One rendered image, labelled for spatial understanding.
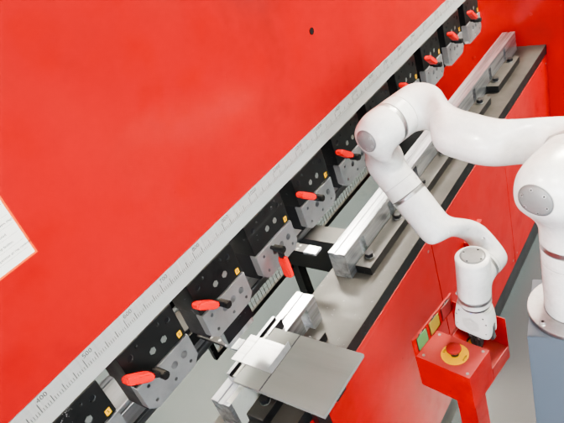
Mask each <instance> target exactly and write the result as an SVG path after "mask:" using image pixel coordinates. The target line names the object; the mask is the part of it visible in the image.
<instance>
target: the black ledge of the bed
mask: <svg viewBox="0 0 564 423"><path fill-rule="evenodd" d="M516 47H517V50H516V52H515V53H514V55H513V56H512V57H519V58H520V63H519V64H518V65H517V67H516V68H515V70H514V72H513V73H512V74H511V76H510V77H509V79H508V80H507V81H506V83H505V84H504V86H503V87H502V89H501V90H500V92H486V94H485V95H484V96H483V97H491V105H490V106H489V107H488V109H487V111H486V112H485V113H484V116H487V117H491V118H500V119H505V118H506V116H507V115H508V113H509V111H510V109H511V108H512V106H513V105H514V104H515V102H516V100H517V99H518V97H519V96H520V94H521V92H522V91H523V90H524V88H525V86H526V85H527V83H528V82H529V80H530V78H531V77H532V76H533V74H534V73H535V70H536V69H537V67H538V66H539V64H540V63H541V62H542V60H543V58H544V57H545V55H546V53H547V52H546V44H540V45H528V46H516ZM474 165H475V164H471V163H468V162H465V161H461V160H459V159H454V158H453V160H452V161H451V163H450V164H449V165H448V166H447V168H446V170H445V171H444V172H443V174H442V175H441V177H440V179H439V180H438V181H437V182H436V184H435V185H434V187H433V188H432V190H431V194H432V195H433V197H434V198H435V199H436V201H437V202H438V203H439V205H440V206H441V208H442V209H443V210H444V212H445V211H446V210H447V208H448V207H449V205H450V204H451V202H452V200H453V198H454V197H455V195H456V194H457V193H458V191H459V190H460V188H461V186H462V184H463V183H464V181H465V180H466V178H467V177H468V175H469V174H470V172H471V171H472V169H473V167H474ZM425 243H426V242H424V241H423V240H422V239H421V238H420V237H419V236H418V234H417V233H416V232H415V230H414V229H413V228H412V227H411V225H410V224H409V223H408V224H407V226H406V227H405V229H404V231H403V232H402V233H401V234H400V235H399V237H398V239H397V240H396V242H395V243H394V245H393V246H392V248H391V249H390V250H389V252H388V253H387V255H386V256H385V257H384V259H383V261H382V262H381V264H380V265H379V266H378V267H377V269H376V270H375V272H374V273H373V275H370V274H362V273H358V272H357V273H356V274H355V275H354V276H353V277H352V279H349V278H345V277H342V276H337V275H335V272H334V269H333V268H332V269H331V271H330V272H329V273H328V275H327V276H326V277H325V279H324V280H323V281H322V282H321V283H320V285H319V286H318V287H317V289H316V290H315V291H314V293H313V294H312V295H314V297H315V299H316V303H317V306H318V308H319V311H320V313H321V317H322V321H321V322H320V324H319V325H318V327H317V328H316V329H317V330H319V331H323V332H325V333H326V336H327V338H328V339H327V341H326V343H329V344H332V345H335V346H338V347H343V348H346V349H349V350H352V351H355V352H356V351H357V349H358V347H359V345H360V344H361V342H362V341H363V339H364V338H365V336H366V335H367V333H368V331H369V330H370V328H371V326H372V325H373V324H374V322H375V321H376V319H377V318H378V316H379V314H380V312H381V311H382V309H383V308H384V306H385V305H386V303H387V302H388V300H389V298H390V297H391V295H392V294H393V293H394V291H395V289H396V288H397V286H398V284H399V283H400V281H401V280H402V279H403V277H404V276H405V273H406V272H407V270H408V269H409V267H410V266H411V265H412V263H413V261H414V260H415V258H416V256H417V255H418V253H419V252H420V250H421V249H422V247H423V246H424V244H425ZM312 419H313V418H312V416H311V413H308V412H306V411H303V410H300V409H298V408H295V407H294V406H291V405H287V404H286V403H283V405H282V406H281V407H280V409H279V411H278V412H277V414H276V415H275V417H274V418H273V419H272V420H271V422H270V423H310V422H311V420H312Z"/></svg>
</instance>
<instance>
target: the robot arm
mask: <svg viewBox="0 0 564 423"><path fill-rule="evenodd" d="M420 130H428V131H430V132H431V140H432V143H433V144H434V146H435V147H436V149H437V150H438V151H439V152H441V153H442V154H444V155H446V156H449V157H452V158H454V159H459V160H461V161H465V162H468V163H471V164H475V165H482V166H493V167H496V166H508V165H522V166H521V168H520V170H519V171H518V173H517V175H516V177H515V180H514V202H515V204H516V206H517V207H518V208H519V209H520V210H521V211H522V212H523V213H524V214H525V215H526V216H528V217H530V218H531V219H532V220H534V221H535V223H536V224H537V227H538V230H539V242H540V263H541V273H542V284H540V285H538V286H537V287H535V288H534V289H533V291H532V292H531V293H530V296H529V298H528V301H527V311H528V314H529V317H530V319H531V320H532V322H533V323H534V324H535V325H536V326H537V327H538V328H539V329H540V330H542V331H543V332H544V333H546V334H548V335H550V336H552V337H555V338H558V339H561V340H564V117H533V118H521V119H500V118H494V117H487V116H484V115H480V114H476V113H473V112H467V111H464V110H462V109H459V108H457V107H454V106H453V105H452V104H451V103H450V102H449V101H448V100H447V99H446V98H445V96H444V94H443V93H442V91H441V90H440V89H439V88H438V87H437V86H434V85H432V84H429V83H425V82H416V83H412V84H409V85H407V86H404V87H402V88H401V89H399V90H398V91H397V92H396V93H394V94H393V95H391V96H390V97H388V98H387V99H385V100H384V101H383V102H381V103H380V104H379V105H378V106H376V107H374V108H373V109H372V110H370V111H369V112H367V113H366V114H365V115H364V116H363V117H362V118H361V120H360V121H359V122H358V125H357V127H356V128H355V132H354V137H355V139H356V142H357V144H358V146H359V147H360V148H361V150H362V151H364V152H365V162H366V166H367V169H368V172H369V174H370V175H371V176H372V177H373V179H374V181H375V182H376V183H377V184H378V186H379V187H380V188H381V190H382V191H383V192H384V194H385V195H386V196H387V197H388V198H389V199H390V201H391V202H392V203H393V204H394V206H395V207H396V208H397V210H398V211H399V212H400V214H401V215H402V216H403V217H404V219H405V220H406V221H407V222H408V223H409V224H410V225H411V227H412V228H413V229H414V230H415V232H416V233H417V234H418V236H419V237H420V238H421V239H422V240H423V241H424V242H426V243H428V244H436V243H439V242H441V241H443V240H445V239H447V238H450V237H457V238H460V239H462V240H464V241H465V242H466V243H468V244H469V245H470V246H468V247H465V248H461V249H460V250H458V251H457V253H456V254H455V258H454V259H455V270H456V280H457V292H456V295H457V303H456V309H455V324H456V326H457V327H458V328H459V329H461V330H463V331H465V332H467V333H468V335H469V336H470V337H471V343H472V344H474V345H476V346H479V347H481V346H482V345H483V339H484V340H489V339H493V340H494V339H495V338H496V333H495V330H496V329H497V320H496V315H495V311H494V306H493V304H492V283H493V281H494V278H495V277H496V275H497V274H498V273H499V272H500V271H501V270H502V269H503V267H504V266H505V265H506V264H507V261H508V256H507V253H506V252H505V250H504V248H503V247H502V246H501V244H500V243H499V241H498V240H497V239H496V238H495V237H494V235H493V234H492V233H491V232H490V231H489V230H488V229H487V228H486V227H485V226H483V225H482V224H480V223H478V222H475V221H473V220H469V219H465V218H458V217H450V216H449V215H447V214H446V213H445V212H444V210H443V209H442V208H441V206H440V205H439V203H438V202H437V201H436V199H435V198H434V197H433V195H432V194H431V193H430V192H429V191H428V190H427V188H426V187H425V185H424V184H423V183H422V182H421V180H420V179H419V178H418V176H417V175H416V174H415V172H414V171H413V170H412V169H411V168H410V167H409V165H408V164H407V163H406V161H405V158H404V154H403V151H402V149H401V147H400V146H399V144H400V143H402V142H403V141H404V140H406V139H407V138H408V137H409V136H410V135H411V134H412V133H414V132H417V131H420Z"/></svg>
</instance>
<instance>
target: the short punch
mask: <svg viewBox="0 0 564 423"><path fill-rule="evenodd" d="M252 316H253V313H252V310H251V308H250V306H249V304H247V306H246V307H245V308H244V309H243V310H242V312H241V313H240V314H239V315H238V316H237V318H236V319H235V320H234V321H233V322H232V324H231V325H230V326H229V327H228V328H227V330H226V331H225V332H224V333H223V334H222V335H221V336H220V337H221V339H222V341H223V342H224V343H225V344H227V347H228V349H229V350H230V349H231V347H232V346H233V345H234V344H235V342H236V341H237V340H238V339H239V338H240V337H241V336H242V334H243V333H244V332H245V331H246V330H247V328H248V327H249V326H250V325H251V323H252V322H253V318H252Z"/></svg>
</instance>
